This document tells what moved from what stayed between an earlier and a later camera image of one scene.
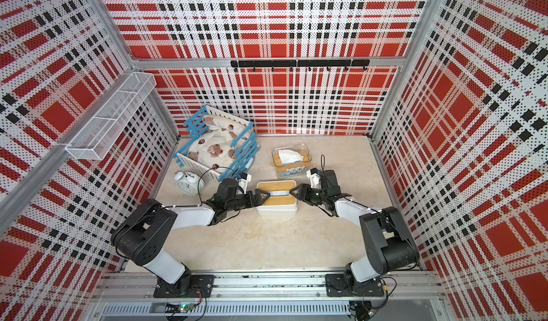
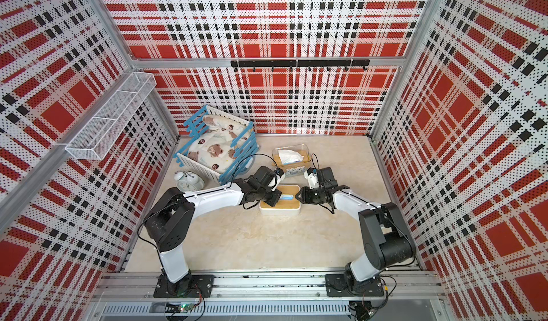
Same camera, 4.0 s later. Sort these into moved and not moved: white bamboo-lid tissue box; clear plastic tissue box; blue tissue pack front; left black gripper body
Moved: left black gripper body
Not moved: clear plastic tissue box; blue tissue pack front; white bamboo-lid tissue box
